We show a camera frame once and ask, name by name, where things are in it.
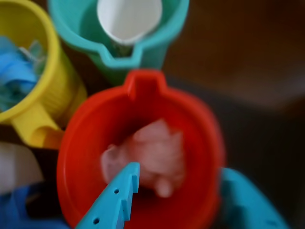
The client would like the blue crumpled cloth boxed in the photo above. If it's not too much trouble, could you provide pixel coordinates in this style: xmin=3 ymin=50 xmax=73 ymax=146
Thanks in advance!
xmin=0 ymin=35 xmax=46 ymax=113

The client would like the white plastic bucket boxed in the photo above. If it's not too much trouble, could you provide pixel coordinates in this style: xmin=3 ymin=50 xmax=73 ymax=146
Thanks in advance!
xmin=0 ymin=140 xmax=45 ymax=194

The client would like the red plastic bucket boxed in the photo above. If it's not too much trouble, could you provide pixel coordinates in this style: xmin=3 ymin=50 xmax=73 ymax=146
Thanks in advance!
xmin=56 ymin=69 xmax=227 ymax=229

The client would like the blue plastic bucket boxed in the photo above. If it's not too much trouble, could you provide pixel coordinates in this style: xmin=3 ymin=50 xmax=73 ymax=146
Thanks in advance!
xmin=0 ymin=183 xmax=70 ymax=229

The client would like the yellow plastic bucket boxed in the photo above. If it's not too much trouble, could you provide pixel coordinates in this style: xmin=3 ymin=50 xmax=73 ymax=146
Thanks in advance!
xmin=0 ymin=0 xmax=88 ymax=150

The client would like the white round disc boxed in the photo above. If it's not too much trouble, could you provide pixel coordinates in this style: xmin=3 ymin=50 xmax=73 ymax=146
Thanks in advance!
xmin=97 ymin=0 xmax=163 ymax=45

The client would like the white latex glove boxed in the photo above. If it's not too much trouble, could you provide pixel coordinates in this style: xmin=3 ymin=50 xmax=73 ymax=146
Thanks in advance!
xmin=101 ymin=118 xmax=187 ymax=199

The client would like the teal plastic mug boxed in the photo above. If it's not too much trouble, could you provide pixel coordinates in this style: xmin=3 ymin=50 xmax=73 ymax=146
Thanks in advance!
xmin=47 ymin=0 xmax=191 ymax=84

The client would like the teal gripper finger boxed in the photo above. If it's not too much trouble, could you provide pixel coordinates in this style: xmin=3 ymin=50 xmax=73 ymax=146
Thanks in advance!
xmin=219 ymin=167 xmax=291 ymax=229
xmin=76 ymin=162 xmax=141 ymax=229

